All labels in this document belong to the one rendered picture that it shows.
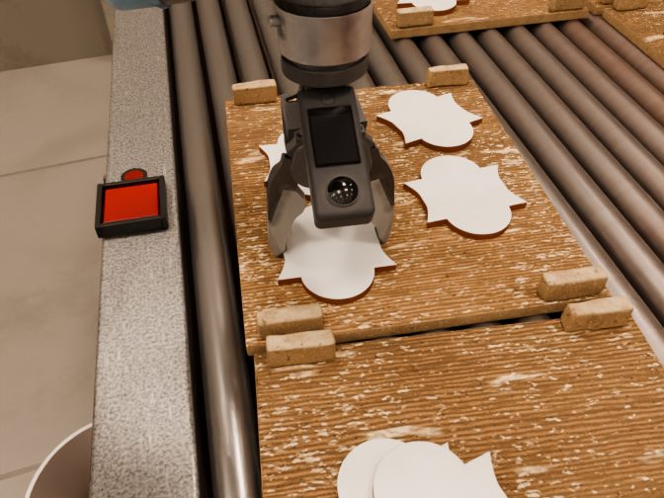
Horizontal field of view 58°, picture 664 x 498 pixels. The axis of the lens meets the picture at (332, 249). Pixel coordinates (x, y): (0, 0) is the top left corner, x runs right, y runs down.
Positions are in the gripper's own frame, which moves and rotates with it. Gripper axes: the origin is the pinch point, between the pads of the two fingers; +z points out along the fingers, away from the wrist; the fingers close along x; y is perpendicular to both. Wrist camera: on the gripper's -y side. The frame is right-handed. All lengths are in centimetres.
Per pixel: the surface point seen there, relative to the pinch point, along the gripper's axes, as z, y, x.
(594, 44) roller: 1, 41, -50
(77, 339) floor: 91, 72, 61
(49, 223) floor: 89, 122, 76
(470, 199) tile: -0.3, 4.7, -16.2
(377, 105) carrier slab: -0.2, 26.3, -10.8
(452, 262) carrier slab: 0.9, -3.2, -11.7
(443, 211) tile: -0.3, 3.2, -12.6
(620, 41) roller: 1, 41, -54
